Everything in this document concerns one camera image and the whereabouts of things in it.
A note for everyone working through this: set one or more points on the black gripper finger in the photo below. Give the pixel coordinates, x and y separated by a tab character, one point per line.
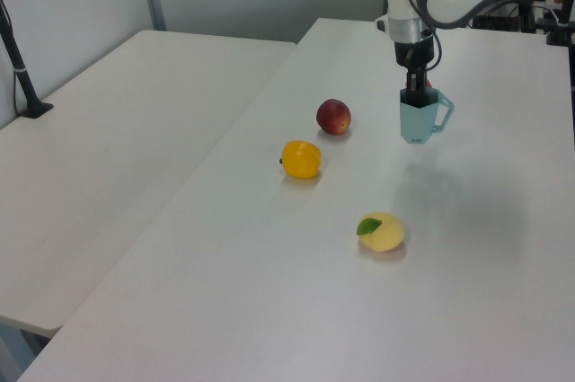
422	83
410	82

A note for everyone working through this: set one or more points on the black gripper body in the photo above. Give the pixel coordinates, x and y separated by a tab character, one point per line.
413	53

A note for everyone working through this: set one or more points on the light blue faceted mug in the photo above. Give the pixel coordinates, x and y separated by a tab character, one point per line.
418	121

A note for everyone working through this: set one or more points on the dark red toy nectarine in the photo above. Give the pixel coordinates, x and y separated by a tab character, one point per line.
333	117

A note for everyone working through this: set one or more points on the black electronics box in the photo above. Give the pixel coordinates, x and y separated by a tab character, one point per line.
494	22

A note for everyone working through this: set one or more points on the yellow toy bell pepper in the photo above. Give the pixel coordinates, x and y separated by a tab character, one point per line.
302	159

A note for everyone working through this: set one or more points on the yellow toy peach with leaf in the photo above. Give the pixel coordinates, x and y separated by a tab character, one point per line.
384	233

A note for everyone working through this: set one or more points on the white side table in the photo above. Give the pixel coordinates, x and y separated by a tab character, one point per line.
112	153

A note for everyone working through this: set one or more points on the black pole with base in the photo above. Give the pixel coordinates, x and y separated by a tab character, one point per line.
20	72

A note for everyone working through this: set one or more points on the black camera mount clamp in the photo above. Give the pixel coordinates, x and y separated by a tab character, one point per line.
560	27

